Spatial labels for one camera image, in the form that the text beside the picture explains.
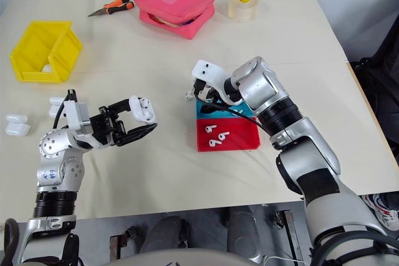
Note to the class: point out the red tray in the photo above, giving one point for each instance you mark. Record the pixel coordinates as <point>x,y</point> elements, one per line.
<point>243,138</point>

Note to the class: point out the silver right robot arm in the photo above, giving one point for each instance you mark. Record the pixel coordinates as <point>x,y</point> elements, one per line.
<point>311,154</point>

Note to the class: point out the white rounded robot torso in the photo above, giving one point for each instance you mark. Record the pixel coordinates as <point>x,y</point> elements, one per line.
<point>187,257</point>

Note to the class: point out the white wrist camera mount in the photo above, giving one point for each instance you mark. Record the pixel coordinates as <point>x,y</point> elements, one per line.
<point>209,71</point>
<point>70,115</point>

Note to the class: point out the black bag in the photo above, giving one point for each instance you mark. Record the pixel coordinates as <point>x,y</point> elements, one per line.
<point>383,97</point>

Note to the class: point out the rusty metal frame bar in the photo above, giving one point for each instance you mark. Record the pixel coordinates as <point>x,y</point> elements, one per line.
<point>290,238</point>
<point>120,242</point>

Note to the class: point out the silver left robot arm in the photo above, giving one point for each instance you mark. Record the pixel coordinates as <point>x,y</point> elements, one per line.
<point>59,166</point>

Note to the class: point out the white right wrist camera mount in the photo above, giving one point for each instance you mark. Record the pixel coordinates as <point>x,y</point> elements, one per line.
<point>209,71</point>

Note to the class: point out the orange black pliers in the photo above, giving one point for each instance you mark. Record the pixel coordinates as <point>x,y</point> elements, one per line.
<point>120,3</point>

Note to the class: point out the white earbud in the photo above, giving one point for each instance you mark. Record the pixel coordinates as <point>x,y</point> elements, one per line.
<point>214,143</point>
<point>144,103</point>
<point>189,95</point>
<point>223,136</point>
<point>210,128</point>
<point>239,111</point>

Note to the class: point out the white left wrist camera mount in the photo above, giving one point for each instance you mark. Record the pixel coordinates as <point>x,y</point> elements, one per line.
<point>70,115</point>

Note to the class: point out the yellow plastic bin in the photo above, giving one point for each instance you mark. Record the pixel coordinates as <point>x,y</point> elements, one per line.
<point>67,57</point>

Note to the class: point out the white red sneaker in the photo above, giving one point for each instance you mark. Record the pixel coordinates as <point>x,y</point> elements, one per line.
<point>381,208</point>

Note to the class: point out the clear tape roll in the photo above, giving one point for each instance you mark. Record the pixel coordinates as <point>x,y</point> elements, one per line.
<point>243,6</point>

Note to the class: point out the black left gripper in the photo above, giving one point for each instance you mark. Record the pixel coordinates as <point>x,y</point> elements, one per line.
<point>104,126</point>

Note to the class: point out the white earbud case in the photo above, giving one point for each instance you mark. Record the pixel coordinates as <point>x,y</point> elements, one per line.
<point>17,127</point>
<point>55,100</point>
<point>138,111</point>

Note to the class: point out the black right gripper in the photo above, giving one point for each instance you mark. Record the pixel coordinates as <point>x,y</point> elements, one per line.
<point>202,87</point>

